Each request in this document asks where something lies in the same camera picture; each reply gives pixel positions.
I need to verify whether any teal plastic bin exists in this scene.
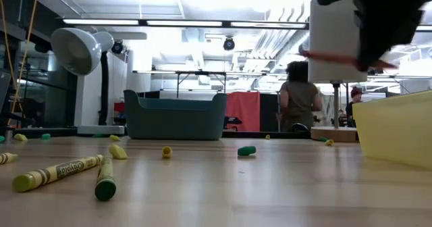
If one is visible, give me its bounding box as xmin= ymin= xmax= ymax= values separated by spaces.
xmin=123 ymin=89 xmax=228 ymax=141

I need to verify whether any green crayon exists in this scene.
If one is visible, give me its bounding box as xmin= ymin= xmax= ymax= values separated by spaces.
xmin=94 ymin=157 xmax=117 ymax=202

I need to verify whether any yellow-green crayon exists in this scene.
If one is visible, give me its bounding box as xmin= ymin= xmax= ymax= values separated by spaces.
xmin=0 ymin=152 xmax=18 ymax=166
xmin=12 ymin=154 xmax=104 ymax=193

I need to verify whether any white cylinder shade lamp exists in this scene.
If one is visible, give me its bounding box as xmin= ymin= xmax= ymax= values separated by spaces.
xmin=308 ymin=0 xmax=369 ymax=143

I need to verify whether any person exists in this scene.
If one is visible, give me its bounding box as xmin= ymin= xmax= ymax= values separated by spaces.
xmin=279 ymin=60 xmax=324 ymax=133
xmin=345 ymin=86 xmax=364 ymax=128

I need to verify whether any yellow plastic tray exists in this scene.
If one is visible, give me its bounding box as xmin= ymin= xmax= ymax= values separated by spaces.
xmin=352 ymin=90 xmax=432 ymax=171

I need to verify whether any red partition panel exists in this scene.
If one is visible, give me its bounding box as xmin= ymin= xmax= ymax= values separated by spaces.
xmin=225 ymin=91 xmax=261 ymax=132

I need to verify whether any long ceiling light bar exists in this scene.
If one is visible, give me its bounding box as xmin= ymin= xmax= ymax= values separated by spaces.
xmin=62 ymin=17 xmax=310 ymax=30

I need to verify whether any white gooseneck desk lamp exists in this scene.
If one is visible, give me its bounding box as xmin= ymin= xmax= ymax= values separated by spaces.
xmin=50 ymin=27 xmax=126 ymax=136

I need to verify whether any black aluminium table frame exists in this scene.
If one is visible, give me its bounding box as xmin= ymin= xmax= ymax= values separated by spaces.
xmin=0 ymin=126 xmax=312 ymax=140

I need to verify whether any yellow power cable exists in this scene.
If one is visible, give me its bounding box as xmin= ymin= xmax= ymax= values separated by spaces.
xmin=0 ymin=0 xmax=39 ymax=120

